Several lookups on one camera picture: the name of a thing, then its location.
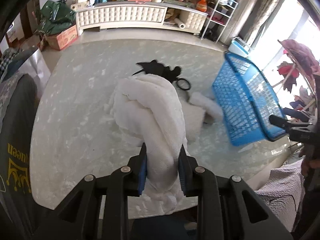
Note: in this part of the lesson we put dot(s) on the green plastic bag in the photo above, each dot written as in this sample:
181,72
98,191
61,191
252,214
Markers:
56,17

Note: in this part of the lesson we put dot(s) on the white fuzzy cloth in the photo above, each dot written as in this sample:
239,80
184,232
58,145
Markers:
195,111

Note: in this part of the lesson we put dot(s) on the white paper roll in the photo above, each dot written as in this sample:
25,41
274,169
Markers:
179,23

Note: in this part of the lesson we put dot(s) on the light blue storage bin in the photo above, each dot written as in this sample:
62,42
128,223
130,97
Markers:
239,47

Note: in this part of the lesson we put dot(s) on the clothes drying rack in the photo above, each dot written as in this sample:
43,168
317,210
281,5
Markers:
303,64

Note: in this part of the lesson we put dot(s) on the white metal shelf rack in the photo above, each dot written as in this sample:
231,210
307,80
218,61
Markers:
219,14

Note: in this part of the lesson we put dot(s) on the white tufted TV cabinet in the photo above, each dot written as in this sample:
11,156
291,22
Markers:
139,15

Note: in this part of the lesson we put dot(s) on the white fluffy towel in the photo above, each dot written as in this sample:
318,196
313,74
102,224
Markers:
147,110

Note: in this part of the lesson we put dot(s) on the black plush toy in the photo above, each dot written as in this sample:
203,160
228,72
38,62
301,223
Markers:
156,68

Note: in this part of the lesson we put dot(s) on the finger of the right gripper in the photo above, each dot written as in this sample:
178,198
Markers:
279,122

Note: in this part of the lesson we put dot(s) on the blue plastic basket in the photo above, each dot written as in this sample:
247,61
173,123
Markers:
247,100

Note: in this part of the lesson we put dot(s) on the orange snack bag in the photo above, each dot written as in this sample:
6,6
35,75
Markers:
202,6

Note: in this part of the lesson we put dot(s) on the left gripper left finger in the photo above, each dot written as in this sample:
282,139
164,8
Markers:
97,208

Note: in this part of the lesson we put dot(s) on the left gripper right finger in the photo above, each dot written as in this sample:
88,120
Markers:
227,208

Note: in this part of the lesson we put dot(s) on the person in black shirt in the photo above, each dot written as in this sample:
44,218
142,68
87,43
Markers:
18,97

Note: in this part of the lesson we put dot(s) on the cardboard box with print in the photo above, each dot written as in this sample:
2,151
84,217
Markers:
62,40

